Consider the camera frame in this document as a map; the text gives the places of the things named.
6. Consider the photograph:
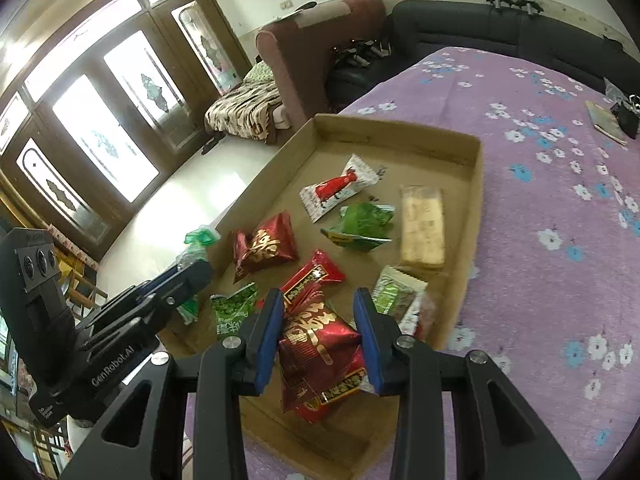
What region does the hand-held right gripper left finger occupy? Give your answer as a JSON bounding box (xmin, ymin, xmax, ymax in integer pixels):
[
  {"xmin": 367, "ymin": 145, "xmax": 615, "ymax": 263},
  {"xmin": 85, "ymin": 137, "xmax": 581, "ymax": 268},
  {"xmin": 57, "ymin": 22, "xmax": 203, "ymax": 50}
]
[{"xmin": 60, "ymin": 287, "xmax": 286, "ymax": 480}]

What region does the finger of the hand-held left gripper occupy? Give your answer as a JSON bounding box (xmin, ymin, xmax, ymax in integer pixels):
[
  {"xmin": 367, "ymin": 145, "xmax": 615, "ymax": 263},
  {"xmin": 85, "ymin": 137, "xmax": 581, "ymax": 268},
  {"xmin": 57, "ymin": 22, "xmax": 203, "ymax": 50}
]
[
  {"xmin": 79, "ymin": 258, "xmax": 216, "ymax": 352},
  {"xmin": 94, "ymin": 266, "xmax": 177, "ymax": 317}
]

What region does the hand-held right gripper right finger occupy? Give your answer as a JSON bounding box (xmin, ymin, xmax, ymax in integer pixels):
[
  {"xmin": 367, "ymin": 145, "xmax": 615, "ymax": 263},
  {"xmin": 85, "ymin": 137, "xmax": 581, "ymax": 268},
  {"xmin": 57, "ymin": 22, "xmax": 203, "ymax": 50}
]
[{"xmin": 352, "ymin": 287, "xmax": 583, "ymax": 480}]

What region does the light green snack packet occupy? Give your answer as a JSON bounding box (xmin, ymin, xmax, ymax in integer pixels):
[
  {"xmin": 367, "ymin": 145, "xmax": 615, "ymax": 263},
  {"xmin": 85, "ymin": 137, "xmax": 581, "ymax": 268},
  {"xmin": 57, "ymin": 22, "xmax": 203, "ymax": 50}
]
[{"xmin": 175, "ymin": 227, "xmax": 222, "ymax": 325}]

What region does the red and gold snack packet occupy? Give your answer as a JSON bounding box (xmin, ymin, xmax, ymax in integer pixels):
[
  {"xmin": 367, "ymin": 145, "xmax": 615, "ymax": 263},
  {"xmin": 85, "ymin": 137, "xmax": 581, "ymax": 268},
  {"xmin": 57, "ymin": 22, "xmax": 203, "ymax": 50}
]
[{"xmin": 277, "ymin": 300, "xmax": 369, "ymax": 424}]

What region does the pale green white snack packet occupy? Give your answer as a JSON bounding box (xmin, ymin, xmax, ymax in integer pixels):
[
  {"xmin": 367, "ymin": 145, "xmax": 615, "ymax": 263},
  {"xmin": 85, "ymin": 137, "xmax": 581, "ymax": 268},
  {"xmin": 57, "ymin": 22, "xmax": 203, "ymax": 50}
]
[{"xmin": 372, "ymin": 265, "xmax": 430, "ymax": 336}]

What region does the dark red snack packet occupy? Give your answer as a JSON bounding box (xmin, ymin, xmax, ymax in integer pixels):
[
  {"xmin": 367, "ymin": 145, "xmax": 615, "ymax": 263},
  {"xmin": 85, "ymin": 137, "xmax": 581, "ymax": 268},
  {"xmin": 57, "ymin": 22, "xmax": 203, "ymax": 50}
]
[{"xmin": 232, "ymin": 211, "xmax": 300, "ymax": 283}]

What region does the dark green snack packet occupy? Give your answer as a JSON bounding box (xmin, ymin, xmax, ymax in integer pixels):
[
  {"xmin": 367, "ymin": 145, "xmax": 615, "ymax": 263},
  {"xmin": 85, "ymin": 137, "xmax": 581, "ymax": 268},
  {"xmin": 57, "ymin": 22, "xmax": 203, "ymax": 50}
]
[{"xmin": 321, "ymin": 201, "xmax": 397, "ymax": 252}]

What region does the beige wafer packet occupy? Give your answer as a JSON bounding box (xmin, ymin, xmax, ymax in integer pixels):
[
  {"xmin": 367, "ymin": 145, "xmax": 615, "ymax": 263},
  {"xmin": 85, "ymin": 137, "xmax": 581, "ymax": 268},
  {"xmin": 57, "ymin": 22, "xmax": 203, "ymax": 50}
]
[{"xmin": 399, "ymin": 185, "xmax": 447, "ymax": 269}]

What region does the white and red snack packet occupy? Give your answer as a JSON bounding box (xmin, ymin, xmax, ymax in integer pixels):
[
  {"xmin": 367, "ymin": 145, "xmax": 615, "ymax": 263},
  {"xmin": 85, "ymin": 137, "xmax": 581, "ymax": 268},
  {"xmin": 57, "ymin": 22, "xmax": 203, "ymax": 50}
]
[{"xmin": 300, "ymin": 153, "xmax": 378, "ymax": 223}]

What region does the shallow cardboard box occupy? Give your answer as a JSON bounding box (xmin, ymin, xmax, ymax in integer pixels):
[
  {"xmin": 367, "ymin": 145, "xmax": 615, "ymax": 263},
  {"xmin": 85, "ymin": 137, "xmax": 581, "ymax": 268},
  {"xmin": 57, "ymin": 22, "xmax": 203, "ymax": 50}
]
[{"xmin": 165, "ymin": 114, "xmax": 485, "ymax": 478}]

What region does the wooden chair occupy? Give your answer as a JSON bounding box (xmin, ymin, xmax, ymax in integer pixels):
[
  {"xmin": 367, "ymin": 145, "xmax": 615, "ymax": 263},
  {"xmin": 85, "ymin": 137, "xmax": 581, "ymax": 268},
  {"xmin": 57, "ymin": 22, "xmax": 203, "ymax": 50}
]
[{"xmin": 50, "ymin": 232, "xmax": 109, "ymax": 319}]

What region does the green snack packet white band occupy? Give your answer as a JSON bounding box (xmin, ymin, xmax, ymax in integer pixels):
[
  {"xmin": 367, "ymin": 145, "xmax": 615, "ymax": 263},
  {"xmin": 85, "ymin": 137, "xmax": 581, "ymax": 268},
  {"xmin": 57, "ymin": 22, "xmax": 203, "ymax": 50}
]
[{"xmin": 210, "ymin": 282, "xmax": 261, "ymax": 336}]

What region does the bright red snack packet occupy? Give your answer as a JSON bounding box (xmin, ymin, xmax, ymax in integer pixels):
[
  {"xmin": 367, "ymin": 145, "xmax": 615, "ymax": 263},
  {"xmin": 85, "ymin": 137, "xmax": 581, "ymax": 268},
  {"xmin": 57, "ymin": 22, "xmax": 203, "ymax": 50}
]
[{"xmin": 257, "ymin": 249, "xmax": 347, "ymax": 311}]

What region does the brown patterned blanket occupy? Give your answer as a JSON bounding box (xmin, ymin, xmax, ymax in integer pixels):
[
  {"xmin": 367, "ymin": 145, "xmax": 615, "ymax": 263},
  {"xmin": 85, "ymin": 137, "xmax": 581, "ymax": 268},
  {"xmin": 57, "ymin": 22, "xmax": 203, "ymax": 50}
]
[{"xmin": 204, "ymin": 79, "xmax": 283, "ymax": 141}]

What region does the wooden glass-panel door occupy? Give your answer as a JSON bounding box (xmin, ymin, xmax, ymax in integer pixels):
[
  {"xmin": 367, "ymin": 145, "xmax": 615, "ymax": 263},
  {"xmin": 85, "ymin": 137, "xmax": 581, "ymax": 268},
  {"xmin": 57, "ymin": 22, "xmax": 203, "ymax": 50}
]
[{"xmin": 0, "ymin": 0, "xmax": 253, "ymax": 261}]

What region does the purple floral tablecloth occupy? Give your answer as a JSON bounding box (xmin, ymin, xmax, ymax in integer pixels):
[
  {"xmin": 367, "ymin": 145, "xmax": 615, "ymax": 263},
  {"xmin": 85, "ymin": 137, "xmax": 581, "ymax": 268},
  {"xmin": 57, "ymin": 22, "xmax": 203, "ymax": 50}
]
[{"xmin": 182, "ymin": 46, "xmax": 640, "ymax": 480}]

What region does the green pillow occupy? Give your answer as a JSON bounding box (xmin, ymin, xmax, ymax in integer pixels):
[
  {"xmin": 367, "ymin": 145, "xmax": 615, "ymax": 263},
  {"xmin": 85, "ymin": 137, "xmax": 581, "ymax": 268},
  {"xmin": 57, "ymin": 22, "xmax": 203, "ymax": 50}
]
[{"xmin": 247, "ymin": 60, "xmax": 276, "ymax": 82}]

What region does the brown armchair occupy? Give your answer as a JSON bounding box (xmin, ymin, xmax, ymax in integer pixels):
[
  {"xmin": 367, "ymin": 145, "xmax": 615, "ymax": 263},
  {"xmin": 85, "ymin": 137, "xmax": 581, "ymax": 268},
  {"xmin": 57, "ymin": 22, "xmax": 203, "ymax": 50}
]
[{"xmin": 255, "ymin": 0, "xmax": 388, "ymax": 146}]

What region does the black hand-held device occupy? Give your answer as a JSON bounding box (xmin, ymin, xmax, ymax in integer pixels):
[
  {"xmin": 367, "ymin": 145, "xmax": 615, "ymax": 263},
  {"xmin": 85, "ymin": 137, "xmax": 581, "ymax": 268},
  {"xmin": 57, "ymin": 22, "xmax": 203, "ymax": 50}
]
[
  {"xmin": 332, "ymin": 42, "xmax": 362, "ymax": 68},
  {"xmin": 361, "ymin": 39, "xmax": 391, "ymax": 61}
]

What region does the thin booklet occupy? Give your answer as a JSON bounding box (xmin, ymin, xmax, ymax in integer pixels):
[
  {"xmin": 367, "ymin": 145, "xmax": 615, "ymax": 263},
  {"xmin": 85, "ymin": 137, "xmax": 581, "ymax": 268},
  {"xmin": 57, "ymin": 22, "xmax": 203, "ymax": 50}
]
[{"xmin": 585, "ymin": 101, "xmax": 629, "ymax": 146}]

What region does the black leather sofa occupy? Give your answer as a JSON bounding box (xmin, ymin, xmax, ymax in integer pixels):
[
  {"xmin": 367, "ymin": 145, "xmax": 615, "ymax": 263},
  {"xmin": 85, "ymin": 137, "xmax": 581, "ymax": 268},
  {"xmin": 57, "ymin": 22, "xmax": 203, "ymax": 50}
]
[{"xmin": 327, "ymin": 0, "xmax": 640, "ymax": 113}]

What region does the small black pouch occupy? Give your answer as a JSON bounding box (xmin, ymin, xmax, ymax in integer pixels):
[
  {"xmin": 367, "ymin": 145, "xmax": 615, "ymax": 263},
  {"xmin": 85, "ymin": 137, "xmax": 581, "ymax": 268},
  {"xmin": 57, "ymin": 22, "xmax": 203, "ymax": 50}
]
[{"xmin": 617, "ymin": 102, "xmax": 640, "ymax": 139}]

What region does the clear plastic bag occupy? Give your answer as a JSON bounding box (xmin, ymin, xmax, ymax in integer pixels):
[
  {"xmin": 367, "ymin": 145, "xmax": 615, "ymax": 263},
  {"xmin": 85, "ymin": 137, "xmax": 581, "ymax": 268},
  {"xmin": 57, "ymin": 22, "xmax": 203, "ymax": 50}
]
[{"xmin": 602, "ymin": 77, "xmax": 631, "ymax": 102}]

